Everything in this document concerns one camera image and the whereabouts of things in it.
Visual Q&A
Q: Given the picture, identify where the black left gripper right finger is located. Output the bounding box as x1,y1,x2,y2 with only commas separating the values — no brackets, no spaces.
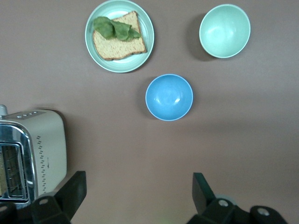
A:
186,172,252,224

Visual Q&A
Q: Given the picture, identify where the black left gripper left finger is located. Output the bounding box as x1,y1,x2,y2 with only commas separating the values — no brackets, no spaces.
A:
31,171,87,224

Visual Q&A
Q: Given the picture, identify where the blue bowl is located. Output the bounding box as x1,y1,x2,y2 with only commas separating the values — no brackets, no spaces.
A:
145,74,194,122

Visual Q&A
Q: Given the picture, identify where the pale mint green bowl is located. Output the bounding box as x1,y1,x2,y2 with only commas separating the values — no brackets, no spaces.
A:
199,4,251,59

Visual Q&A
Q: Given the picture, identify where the beige chrome toaster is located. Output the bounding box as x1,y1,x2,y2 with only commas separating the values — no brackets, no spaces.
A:
0,105,68,205

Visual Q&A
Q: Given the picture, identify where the brown bread slice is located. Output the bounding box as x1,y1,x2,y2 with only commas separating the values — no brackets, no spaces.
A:
93,11,148,61

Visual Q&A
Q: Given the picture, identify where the green lettuce leaf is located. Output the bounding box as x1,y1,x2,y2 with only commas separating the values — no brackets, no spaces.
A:
93,16,142,42

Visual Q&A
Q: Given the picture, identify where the pale green plate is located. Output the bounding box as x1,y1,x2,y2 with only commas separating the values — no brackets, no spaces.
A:
85,0,155,73

